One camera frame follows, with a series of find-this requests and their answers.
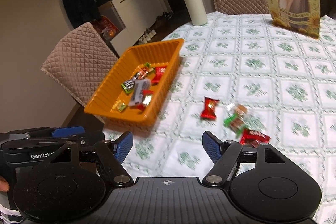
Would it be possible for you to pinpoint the red snack packet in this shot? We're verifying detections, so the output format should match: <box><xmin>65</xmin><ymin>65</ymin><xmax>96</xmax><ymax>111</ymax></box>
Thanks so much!
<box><xmin>240</xmin><ymin>128</ymin><xmax>270</xmax><ymax>147</ymax></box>

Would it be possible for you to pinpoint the green brown candy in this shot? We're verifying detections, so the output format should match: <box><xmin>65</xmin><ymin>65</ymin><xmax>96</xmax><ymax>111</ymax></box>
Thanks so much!
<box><xmin>224</xmin><ymin>113</ymin><xmax>246</xmax><ymax>136</ymax></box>

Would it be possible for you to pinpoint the small red candy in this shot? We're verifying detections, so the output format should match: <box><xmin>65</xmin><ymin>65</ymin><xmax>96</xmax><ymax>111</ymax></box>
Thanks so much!
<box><xmin>200</xmin><ymin>97</ymin><xmax>219</xmax><ymax>121</ymax></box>

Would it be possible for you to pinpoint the yellow green candy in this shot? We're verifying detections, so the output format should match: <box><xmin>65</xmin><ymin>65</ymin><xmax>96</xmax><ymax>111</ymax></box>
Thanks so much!
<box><xmin>112</xmin><ymin>100</ymin><xmax>127</xmax><ymax>113</ymax></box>

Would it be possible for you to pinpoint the clear brown candy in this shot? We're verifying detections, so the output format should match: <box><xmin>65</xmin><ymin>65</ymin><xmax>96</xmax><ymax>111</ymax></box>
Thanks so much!
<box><xmin>227</xmin><ymin>103</ymin><xmax>248</xmax><ymax>117</ymax></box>

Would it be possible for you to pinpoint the green orange snack packet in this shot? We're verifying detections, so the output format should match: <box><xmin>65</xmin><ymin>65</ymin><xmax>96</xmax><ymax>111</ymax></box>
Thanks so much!
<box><xmin>121</xmin><ymin>63</ymin><xmax>154</xmax><ymax>94</ymax></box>

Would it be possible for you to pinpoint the black seed snack packet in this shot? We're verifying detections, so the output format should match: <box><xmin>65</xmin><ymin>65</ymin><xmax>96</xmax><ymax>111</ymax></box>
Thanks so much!
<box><xmin>128</xmin><ymin>79</ymin><xmax>151</xmax><ymax>107</ymax></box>

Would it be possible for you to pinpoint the large red snack pack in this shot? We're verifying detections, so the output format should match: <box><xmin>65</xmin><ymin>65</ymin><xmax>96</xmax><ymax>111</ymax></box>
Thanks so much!
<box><xmin>151</xmin><ymin>66</ymin><xmax>166</xmax><ymax>85</ymax></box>

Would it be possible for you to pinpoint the person left hand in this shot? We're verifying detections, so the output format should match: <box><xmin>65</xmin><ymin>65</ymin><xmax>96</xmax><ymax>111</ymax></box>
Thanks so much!
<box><xmin>0</xmin><ymin>176</ymin><xmax>10</xmax><ymax>192</ymax></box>

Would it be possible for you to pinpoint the orange plastic basket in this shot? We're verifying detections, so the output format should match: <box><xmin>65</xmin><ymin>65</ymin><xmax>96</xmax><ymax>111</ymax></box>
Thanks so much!
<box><xmin>84</xmin><ymin>39</ymin><xmax>184</xmax><ymax>126</ymax></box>

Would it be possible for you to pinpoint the floral green white tablecloth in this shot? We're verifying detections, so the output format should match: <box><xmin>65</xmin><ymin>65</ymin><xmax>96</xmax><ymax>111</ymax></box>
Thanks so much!
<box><xmin>102</xmin><ymin>11</ymin><xmax>336</xmax><ymax>224</ymax></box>

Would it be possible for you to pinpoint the quilted chair left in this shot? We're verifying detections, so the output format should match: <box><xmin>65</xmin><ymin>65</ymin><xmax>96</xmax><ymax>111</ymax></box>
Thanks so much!
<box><xmin>41</xmin><ymin>22</ymin><xmax>118</xmax><ymax>106</ymax></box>

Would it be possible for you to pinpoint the white thermos bottle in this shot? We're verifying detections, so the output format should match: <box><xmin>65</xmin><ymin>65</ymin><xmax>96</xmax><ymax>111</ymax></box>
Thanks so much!
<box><xmin>185</xmin><ymin>0</ymin><xmax>208</xmax><ymax>26</ymax></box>

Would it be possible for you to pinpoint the white cabinet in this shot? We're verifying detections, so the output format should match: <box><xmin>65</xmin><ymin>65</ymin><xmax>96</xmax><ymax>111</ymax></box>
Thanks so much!
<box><xmin>111</xmin><ymin>0</ymin><xmax>164</xmax><ymax>51</ymax></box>

